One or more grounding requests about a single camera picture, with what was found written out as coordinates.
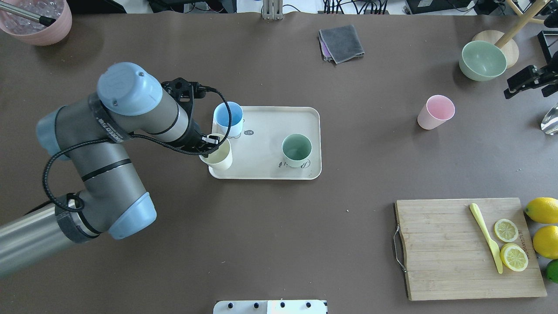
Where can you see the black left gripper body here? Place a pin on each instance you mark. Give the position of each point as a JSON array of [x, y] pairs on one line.
[[192, 140]]

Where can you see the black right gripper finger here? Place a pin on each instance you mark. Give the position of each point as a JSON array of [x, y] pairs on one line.
[[525, 79]]

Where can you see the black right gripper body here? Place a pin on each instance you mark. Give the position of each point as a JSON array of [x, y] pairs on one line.
[[524, 79]]

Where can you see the cream cup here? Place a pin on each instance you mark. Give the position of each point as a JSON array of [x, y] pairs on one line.
[[222, 158]]

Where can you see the blue cup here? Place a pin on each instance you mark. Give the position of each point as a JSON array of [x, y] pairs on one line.
[[229, 119]]

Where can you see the pink cup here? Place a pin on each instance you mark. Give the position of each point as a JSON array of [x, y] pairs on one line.
[[437, 110]]

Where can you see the green cup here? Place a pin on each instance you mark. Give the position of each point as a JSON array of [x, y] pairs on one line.
[[296, 149]]

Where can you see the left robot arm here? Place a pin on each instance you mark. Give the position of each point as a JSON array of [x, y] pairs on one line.
[[90, 182]]

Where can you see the beige rabbit tray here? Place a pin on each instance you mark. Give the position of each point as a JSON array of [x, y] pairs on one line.
[[257, 152]]

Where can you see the wooden stand with base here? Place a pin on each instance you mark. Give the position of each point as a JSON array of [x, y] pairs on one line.
[[505, 41]]

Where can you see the metal scoop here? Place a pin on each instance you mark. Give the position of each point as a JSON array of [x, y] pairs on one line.
[[549, 123]]

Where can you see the green bowl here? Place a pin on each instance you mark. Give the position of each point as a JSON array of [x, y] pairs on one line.
[[482, 61]]

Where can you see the whole lemon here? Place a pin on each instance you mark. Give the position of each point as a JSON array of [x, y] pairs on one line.
[[545, 242], [543, 210]]

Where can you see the yellow plastic knife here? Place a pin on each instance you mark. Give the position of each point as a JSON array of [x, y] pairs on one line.
[[493, 246]]

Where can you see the lemon slice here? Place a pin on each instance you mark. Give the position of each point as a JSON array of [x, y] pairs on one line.
[[514, 257], [505, 230]]

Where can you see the purple cloth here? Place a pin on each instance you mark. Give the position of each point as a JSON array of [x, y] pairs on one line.
[[324, 51]]

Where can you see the grey folded cloth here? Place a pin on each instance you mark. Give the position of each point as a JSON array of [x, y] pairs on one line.
[[342, 42]]

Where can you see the wooden cutting board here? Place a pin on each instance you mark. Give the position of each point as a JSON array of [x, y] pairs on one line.
[[446, 257]]

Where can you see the green lime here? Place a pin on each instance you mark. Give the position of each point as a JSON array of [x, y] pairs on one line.
[[551, 271]]

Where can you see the metal muddler stick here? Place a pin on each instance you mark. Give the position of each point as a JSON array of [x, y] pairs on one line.
[[17, 11]]

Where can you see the pink bowl with ice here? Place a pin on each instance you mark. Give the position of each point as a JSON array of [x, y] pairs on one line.
[[34, 33]]

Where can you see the aluminium frame post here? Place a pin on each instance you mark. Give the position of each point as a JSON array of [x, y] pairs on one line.
[[272, 9]]

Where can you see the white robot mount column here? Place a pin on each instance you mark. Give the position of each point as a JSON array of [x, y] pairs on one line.
[[302, 306]]

